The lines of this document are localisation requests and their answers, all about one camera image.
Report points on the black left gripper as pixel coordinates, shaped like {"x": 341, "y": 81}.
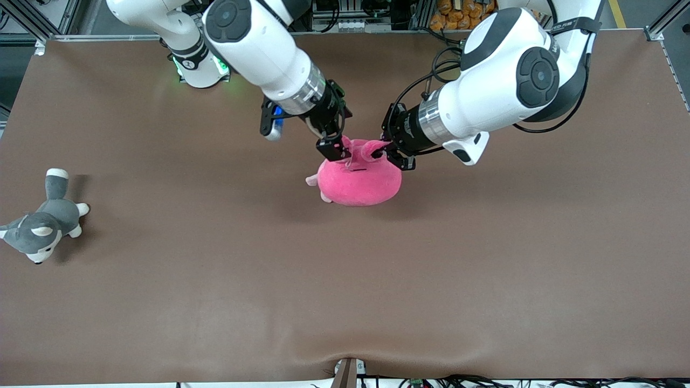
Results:
{"x": 403, "y": 130}

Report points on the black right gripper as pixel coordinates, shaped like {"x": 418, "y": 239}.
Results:
{"x": 330, "y": 111}

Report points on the hot pink round plush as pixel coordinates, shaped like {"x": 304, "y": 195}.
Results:
{"x": 358, "y": 186}

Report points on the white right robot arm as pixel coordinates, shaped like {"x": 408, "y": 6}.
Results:
{"x": 259, "y": 48}

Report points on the pale pink dog plush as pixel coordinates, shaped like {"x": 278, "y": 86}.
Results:
{"x": 311, "y": 180}

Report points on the brown table mat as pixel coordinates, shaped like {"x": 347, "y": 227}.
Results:
{"x": 345, "y": 269}

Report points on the white terminal block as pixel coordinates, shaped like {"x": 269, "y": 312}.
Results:
{"x": 353, "y": 25}

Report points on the orange bags heap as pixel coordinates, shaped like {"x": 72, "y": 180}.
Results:
{"x": 450, "y": 16}

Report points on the grey husky plush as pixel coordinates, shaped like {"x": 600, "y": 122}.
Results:
{"x": 51, "y": 215}

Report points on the silver table edge rail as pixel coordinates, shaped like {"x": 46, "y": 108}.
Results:
{"x": 377, "y": 33}

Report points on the metal table edge bracket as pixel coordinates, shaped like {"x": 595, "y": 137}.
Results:
{"x": 347, "y": 374}

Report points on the aluminium frame post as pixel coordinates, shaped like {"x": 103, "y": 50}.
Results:
{"x": 27, "y": 19}
{"x": 666, "y": 21}

